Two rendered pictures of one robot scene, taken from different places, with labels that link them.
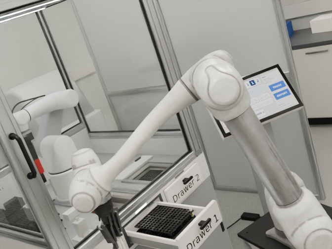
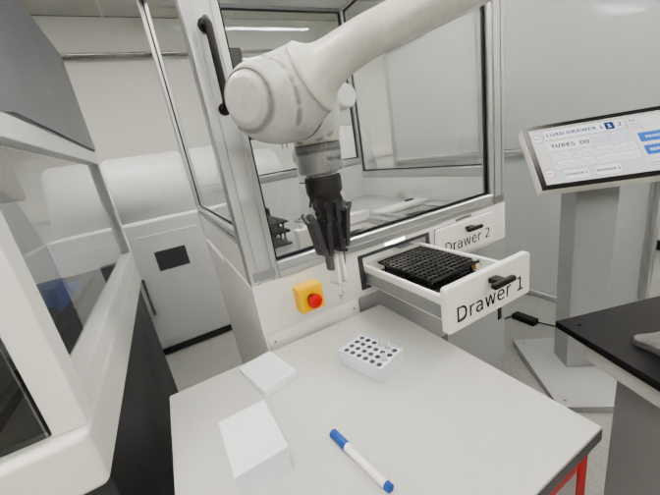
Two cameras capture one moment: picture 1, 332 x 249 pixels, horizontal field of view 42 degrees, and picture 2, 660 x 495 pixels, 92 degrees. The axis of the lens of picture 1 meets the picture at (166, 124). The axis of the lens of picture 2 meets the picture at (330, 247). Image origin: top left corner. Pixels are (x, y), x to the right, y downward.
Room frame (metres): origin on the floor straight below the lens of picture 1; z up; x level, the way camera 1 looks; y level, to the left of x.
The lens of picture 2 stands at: (0.85, 0.11, 1.24)
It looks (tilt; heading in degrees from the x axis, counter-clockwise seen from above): 17 degrees down; 20
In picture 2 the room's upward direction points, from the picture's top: 10 degrees counter-clockwise
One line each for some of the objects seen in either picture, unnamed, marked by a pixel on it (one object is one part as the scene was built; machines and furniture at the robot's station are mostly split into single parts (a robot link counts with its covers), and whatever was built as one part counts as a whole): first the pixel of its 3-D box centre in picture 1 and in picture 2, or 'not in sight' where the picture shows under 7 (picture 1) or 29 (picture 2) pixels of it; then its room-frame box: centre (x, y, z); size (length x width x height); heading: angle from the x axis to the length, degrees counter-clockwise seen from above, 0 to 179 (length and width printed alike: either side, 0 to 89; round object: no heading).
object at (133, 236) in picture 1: (164, 224); (423, 271); (1.74, 0.15, 0.86); 0.40 x 0.26 x 0.06; 45
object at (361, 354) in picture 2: not in sight; (370, 356); (1.46, 0.27, 0.78); 0.12 x 0.08 x 0.04; 62
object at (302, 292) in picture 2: not in sight; (308, 296); (1.57, 0.45, 0.88); 0.07 x 0.05 x 0.07; 135
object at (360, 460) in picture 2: not in sight; (358, 458); (1.21, 0.25, 0.77); 0.14 x 0.02 x 0.02; 55
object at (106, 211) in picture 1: (104, 211); (325, 196); (1.47, 0.32, 1.15); 0.08 x 0.07 x 0.09; 152
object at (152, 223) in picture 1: (165, 224); (425, 270); (1.74, 0.15, 0.87); 0.22 x 0.18 x 0.06; 45
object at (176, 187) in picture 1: (184, 185); (466, 235); (2.04, 0.01, 0.87); 0.29 x 0.02 x 0.11; 135
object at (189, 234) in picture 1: (200, 228); (488, 290); (1.60, 0.01, 0.87); 0.29 x 0.02 x 0.11; 135
